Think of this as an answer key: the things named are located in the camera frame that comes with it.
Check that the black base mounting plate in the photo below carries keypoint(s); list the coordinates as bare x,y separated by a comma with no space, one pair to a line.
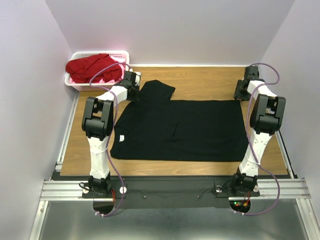
164,192

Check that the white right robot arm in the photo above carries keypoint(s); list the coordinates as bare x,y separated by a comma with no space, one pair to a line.
263,119

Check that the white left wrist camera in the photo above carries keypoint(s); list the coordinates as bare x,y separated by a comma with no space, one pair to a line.
138,77

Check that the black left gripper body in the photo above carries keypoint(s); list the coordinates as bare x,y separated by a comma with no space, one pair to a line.
135,91

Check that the black t shirt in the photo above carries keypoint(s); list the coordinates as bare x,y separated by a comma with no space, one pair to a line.
156,127

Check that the aluminium frame rail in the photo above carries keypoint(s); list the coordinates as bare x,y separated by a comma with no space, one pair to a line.
57,190

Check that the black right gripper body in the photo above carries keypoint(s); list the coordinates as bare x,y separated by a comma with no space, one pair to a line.
241,92

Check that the red t shirt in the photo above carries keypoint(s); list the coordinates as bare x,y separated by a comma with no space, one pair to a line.
95,68

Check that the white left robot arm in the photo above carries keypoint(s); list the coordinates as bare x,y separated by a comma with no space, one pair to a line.
98,123

